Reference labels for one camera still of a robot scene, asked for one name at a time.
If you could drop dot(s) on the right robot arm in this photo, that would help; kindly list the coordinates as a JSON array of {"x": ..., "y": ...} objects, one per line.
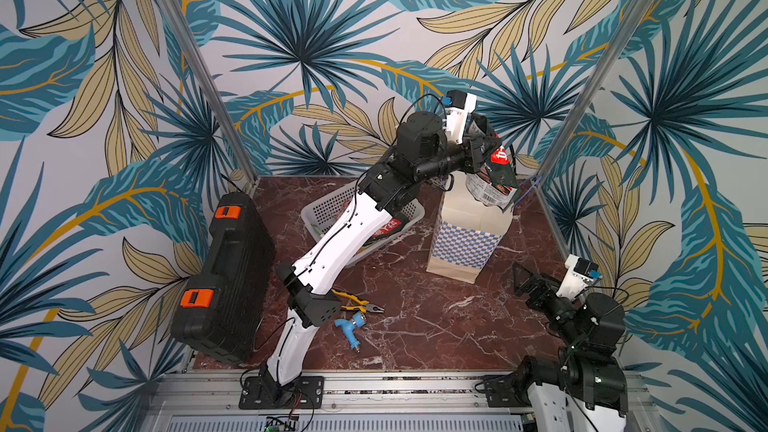
[{"x": 585, "y": 389}]

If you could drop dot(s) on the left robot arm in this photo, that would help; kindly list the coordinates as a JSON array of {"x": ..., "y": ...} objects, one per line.
[{"x": 425, "y": 147}]

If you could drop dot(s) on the right aluminium frame post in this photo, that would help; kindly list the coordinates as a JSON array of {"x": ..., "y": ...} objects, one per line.
[{"x": 626, "y": 27}]

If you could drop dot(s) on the left aluminium frame post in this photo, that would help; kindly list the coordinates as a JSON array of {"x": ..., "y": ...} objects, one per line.
[{"x": 189, "y": 48}]

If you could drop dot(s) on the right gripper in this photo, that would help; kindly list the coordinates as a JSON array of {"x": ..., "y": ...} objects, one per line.
[{"x": 546, "y": 293}]

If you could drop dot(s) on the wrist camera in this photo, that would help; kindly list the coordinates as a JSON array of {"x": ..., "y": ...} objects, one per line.
[
  {"x": 458, "y": 106},
  {"x": 581, "y": 274}
]

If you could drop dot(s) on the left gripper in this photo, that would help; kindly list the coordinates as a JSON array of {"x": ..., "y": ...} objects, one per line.
[{"x": 475, "y": 154}]

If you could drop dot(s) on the white plastic basket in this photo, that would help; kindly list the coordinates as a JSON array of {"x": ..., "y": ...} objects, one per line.
[{"x": 319, "y": 216}]

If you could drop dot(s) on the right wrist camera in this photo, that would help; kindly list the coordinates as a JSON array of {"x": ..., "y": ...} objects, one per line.
[{"x": 581, "y": 274}]

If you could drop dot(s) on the checkered paper bag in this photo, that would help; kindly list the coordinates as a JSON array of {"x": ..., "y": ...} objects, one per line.
[{"x": 467, "y": 233}]

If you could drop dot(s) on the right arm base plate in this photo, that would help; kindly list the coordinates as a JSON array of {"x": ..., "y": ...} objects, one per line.
[{"x": 503, "y": 391}]

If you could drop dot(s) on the yellow black pliers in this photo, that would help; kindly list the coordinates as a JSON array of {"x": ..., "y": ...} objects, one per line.
[{"x": 351, "y": 303}]

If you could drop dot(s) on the black orange tool case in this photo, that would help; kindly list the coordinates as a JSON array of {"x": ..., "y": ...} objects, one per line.
[{"x": 221, "y": 307}]

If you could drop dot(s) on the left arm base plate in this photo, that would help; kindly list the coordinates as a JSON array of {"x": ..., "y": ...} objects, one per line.
[{"x": 262, "y": 393}]

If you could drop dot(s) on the blue plastic fitting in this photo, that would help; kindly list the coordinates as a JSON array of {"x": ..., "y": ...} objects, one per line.
[{"x": 348, "y": 327}]

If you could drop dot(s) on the aluminium frame post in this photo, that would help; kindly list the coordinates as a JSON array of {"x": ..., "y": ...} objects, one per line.
[
  {"x": 189, "y": 48},
  {"x": 626, "y": 27}
]

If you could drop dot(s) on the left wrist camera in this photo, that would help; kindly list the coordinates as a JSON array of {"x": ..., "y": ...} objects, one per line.
[{"x": 458, "y": 106}]

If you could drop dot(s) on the aluminium front rail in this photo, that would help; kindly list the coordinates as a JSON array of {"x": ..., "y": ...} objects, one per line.
[{"x": 428, "y": 400}]

